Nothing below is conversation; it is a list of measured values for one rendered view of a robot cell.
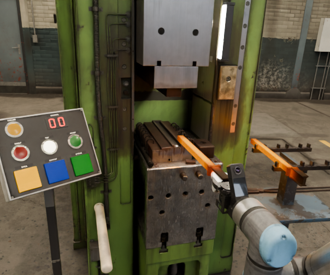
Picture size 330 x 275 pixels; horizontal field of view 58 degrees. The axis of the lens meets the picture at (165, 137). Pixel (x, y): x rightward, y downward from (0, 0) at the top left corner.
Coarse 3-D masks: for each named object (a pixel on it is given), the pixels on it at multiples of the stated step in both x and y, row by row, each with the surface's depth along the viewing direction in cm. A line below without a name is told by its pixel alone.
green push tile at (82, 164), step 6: (78, 156) 114; (84, 156) 115; (72, 162) 112; (78, 162) 113; (84, 162) 114; (90, 162) 116; (78, 168) 113; (84, 168) 114; (90, 168) 115; (78, 174) 112
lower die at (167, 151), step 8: (160, 120) 179; (152, 128) 166; (160, 128) 163; (168, 128) 167; (144, 136) 156; (152, 136) 155; (160, 136) 154; (176, 136) 154; (152, 144) 146; (160, 144) 143; (168, 144) 144; (152, 152) 138; (160, 152) 139; (168, 152) 141; (176, 152) 142; (184, 152) 143; (152, 160) 140; (160, 160) 141; (176, 160) 143
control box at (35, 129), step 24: (0, 120) 101; (24, 120) 106; (48, 120) 111; (72, 120) 116; (0, 144) 100; (24, 144) 104; (0, 168) 99; (24, 168) 102; (72, 168) 112; (96, 168) 118; (24, 192) 100
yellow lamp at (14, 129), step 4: (12, 124) 103; (16, 124) 104; (8, 128) 102; (12, 128) 102; (16, 128) 103; (20, 128) 104; (8, 132) 102; (12, 132) 102; (16, 132) 103; (20, 132) 104
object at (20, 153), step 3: (18, 147) 102; (21, 147) 103; (24, 147) 103; (15, 150) 102; (18, 150) 102; (21, 150) 103; (24, 150) 103; (15, 153) 101; (18, 153) 102; (21, 153) 102; (24, 153) 103; (27, 153) 104; (15, 156) 101; (18, 156) 102; (21, 156) 102; (24, 156) 103
